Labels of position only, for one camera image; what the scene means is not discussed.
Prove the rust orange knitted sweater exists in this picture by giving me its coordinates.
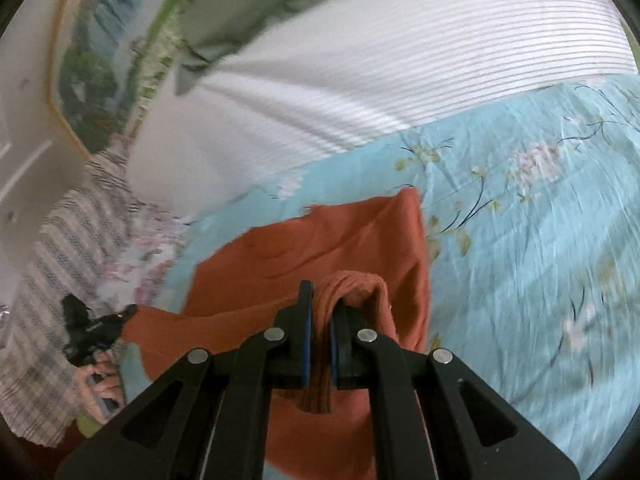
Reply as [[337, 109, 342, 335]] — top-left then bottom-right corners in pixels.
[[122, 188, 430, 479]]

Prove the person's left hand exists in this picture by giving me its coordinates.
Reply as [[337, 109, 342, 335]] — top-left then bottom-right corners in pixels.
[[74, 350, 126, 425]]

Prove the striped patterned cloth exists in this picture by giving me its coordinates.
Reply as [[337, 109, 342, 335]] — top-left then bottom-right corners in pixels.
[[0, 129, 151, 450]]

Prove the pink floral white pillow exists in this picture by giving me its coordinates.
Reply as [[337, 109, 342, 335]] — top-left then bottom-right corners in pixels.
[[96, 204, 190, 310]]

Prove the light blue floral bedsheet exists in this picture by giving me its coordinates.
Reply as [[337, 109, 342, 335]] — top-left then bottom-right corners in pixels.
[[151, 74, 639, 479]]

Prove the white striped blanket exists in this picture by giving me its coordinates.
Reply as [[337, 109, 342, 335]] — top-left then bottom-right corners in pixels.
[[126, 0, 636, 216]]

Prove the gold framed landscape painting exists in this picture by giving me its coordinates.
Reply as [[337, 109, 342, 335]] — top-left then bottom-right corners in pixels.
[[48, 0, 183, 155]]

